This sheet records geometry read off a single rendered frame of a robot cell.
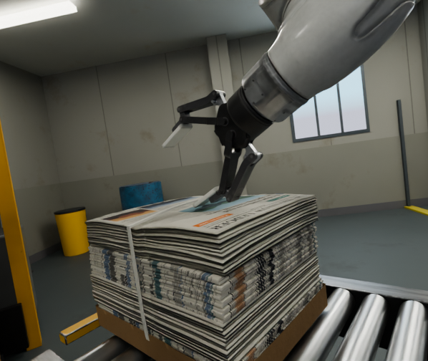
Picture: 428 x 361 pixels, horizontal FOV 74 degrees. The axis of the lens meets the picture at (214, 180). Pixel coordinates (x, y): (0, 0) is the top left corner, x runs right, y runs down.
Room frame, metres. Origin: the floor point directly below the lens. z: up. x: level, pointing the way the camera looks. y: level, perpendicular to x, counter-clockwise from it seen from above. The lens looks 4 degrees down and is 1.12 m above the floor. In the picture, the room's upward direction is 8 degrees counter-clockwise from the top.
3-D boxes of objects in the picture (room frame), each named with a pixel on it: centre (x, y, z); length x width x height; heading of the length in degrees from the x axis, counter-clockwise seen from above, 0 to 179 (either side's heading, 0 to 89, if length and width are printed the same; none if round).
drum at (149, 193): (4.35, 1.12, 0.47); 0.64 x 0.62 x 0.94; 82
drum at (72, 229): (4.37, 2.26, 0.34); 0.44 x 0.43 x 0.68; 83
